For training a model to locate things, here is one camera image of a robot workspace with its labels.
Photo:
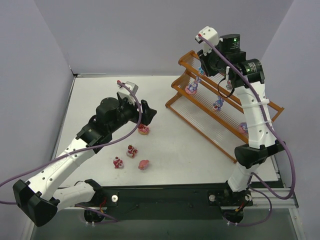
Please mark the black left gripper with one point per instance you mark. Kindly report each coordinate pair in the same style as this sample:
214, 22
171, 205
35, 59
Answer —
139, 114

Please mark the orange wooden tiered shelf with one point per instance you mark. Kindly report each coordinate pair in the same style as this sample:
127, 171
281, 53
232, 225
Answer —
220, 128

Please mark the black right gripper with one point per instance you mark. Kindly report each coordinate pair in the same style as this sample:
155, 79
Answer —
204, 62

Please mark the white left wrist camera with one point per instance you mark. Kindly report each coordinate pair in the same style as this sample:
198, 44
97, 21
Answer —
126, 90

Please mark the red bear cake toy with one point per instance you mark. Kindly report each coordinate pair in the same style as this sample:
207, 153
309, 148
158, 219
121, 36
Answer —
118, 163

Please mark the pink pig bow toy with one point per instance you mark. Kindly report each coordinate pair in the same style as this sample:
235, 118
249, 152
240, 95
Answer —
143, 164

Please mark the small purple bunny cupcake toy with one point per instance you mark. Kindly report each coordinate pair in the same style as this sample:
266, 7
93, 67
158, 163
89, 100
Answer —
217, 105

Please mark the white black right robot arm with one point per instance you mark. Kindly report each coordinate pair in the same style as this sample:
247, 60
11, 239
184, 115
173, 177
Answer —
222, 55

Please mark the pink pig clear cup toy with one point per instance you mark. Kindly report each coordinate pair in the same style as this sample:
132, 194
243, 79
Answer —
229, 86

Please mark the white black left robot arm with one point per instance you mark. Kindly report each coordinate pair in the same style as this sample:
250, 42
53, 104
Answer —
41, 197

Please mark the strawberry bear donut toy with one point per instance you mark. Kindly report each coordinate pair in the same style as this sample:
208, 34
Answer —
143, 129

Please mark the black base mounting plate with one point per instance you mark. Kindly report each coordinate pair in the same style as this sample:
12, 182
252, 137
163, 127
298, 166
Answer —
208, 201

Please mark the strawberry cake slice toy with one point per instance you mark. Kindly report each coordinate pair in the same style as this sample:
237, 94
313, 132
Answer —
131, 151

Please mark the purple bunny sitting donut toy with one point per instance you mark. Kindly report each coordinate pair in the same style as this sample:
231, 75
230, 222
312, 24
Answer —
192, 87

